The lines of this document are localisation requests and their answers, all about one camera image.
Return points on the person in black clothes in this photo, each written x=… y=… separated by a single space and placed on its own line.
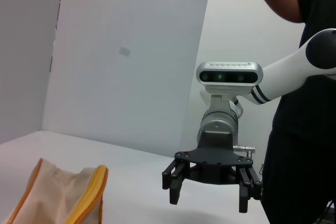
x=302 y=142

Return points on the beige food bag orange zipper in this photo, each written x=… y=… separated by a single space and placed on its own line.
x=50 y=195

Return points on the white partition board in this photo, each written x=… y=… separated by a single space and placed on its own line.
x=126 y=56

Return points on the person's bare forearm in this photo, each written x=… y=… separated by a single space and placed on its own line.
x=286 y=3

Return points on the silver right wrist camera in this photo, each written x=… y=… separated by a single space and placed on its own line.
x=228 y=77

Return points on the right gripper silver connector plug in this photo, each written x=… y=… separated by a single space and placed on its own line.
x=244 y=149

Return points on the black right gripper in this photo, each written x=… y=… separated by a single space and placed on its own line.
x=214 y=155

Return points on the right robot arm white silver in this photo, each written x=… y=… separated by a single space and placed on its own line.
x=283 y=75

